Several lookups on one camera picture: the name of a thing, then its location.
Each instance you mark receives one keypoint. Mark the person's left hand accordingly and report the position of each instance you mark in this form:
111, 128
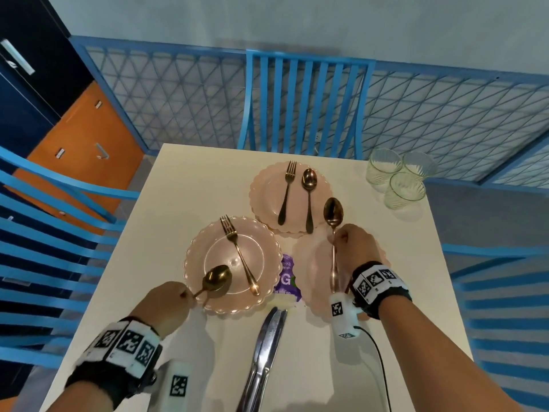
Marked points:
165, 304

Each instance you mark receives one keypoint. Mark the person's right hand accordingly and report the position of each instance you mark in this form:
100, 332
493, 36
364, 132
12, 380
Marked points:
358, 248

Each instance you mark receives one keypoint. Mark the person's left fingers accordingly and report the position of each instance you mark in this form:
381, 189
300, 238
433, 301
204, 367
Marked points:
190, 296

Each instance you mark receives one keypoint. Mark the person's right fingers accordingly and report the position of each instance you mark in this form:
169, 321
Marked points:
335, 241

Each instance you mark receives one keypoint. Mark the gold spoon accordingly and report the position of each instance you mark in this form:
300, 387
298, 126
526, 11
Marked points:
333, 212
309, 180
218, 278

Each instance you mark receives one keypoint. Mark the person's right forearm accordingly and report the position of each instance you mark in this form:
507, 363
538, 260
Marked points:
429, 360

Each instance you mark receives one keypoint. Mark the person's left forearm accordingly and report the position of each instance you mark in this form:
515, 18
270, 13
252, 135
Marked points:
81, 399

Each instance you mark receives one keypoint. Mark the pink scalloped plate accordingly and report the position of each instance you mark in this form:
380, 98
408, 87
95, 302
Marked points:
266, 197
240, 287
315, 270

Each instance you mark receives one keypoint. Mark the right wristband with markers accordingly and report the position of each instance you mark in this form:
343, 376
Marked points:
377, 283

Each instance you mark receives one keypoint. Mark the wristband with markers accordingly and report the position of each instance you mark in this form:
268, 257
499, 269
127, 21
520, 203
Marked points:
377, 283
124, 343

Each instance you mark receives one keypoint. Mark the purple packet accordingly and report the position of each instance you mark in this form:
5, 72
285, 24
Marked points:
286, 281

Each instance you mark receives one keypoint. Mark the gold fork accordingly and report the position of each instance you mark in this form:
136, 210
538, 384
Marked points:
238, 248
286, 197

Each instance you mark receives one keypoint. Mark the left wristband with markers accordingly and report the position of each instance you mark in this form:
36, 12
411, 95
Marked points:
124, 343

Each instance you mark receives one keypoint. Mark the clear ribbed glass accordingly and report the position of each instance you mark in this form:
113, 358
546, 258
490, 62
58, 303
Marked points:
403, 193
420, 165
381, 167

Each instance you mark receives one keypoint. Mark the silver table knife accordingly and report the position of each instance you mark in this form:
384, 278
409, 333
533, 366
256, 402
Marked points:
261, 356
274, 360

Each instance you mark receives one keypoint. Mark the blue slatted chair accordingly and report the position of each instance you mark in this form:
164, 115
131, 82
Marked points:
309, 85
38, 253
506, 296

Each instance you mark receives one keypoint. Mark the orange drawer cabinet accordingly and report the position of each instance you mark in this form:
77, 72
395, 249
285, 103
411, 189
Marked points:
81, 137

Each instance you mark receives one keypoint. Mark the blue lattice fence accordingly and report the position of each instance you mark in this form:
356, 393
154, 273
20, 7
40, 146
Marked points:
180, 94

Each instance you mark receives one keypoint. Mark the dark blue cabinet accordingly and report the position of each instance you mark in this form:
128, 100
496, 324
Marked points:
30, 94

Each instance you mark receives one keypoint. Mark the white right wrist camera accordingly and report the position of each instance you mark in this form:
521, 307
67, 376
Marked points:
341, 313

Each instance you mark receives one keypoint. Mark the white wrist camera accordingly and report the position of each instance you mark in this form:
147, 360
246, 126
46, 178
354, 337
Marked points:
176, 386
341, 313

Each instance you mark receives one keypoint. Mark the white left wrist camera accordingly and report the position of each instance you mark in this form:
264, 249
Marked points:
176, 386

